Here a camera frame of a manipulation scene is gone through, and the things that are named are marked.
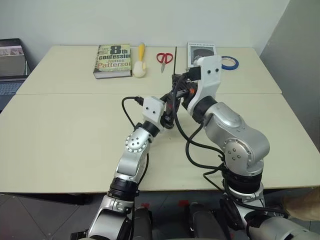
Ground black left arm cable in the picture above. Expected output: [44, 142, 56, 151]
[121, 95, 150, 198]

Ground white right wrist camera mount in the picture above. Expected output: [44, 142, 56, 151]
[186, 55, 223, 116]

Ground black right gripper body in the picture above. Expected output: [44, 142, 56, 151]
[178, 66, 201, 108]

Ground grey covered book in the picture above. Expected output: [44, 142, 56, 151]
[186, 41, 216, 70]

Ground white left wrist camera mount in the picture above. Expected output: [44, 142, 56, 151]
[141, 95, 167, 132]

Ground red handled scissors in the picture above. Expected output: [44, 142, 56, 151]
[156, 52, 174, 74]

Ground open grey laptop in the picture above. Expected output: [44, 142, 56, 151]
[0, 38, 31, 114]

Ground blue tape roll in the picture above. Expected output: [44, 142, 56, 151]
[220, 55, 240, 71]

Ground cream and yellow brush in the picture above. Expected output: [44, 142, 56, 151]
[133, 42, 148, 78]

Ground grey electric screwdriver red band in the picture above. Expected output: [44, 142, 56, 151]
[163, 82, 182, 127]

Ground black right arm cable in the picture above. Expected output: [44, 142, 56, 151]
[171, 71, 227, 193]

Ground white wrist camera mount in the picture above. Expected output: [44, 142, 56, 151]
[186, 55, 223, 116]
[141, 95, 167, 132]

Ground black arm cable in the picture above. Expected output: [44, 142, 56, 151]
[171, 71, 227, 193]
[121, 95, 150, 198]

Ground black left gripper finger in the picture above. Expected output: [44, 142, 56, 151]
[159, 92, 175, 103]
[172, 99, 182, 121]

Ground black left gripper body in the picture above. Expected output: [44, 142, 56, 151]
[160, 112, 176, 131]

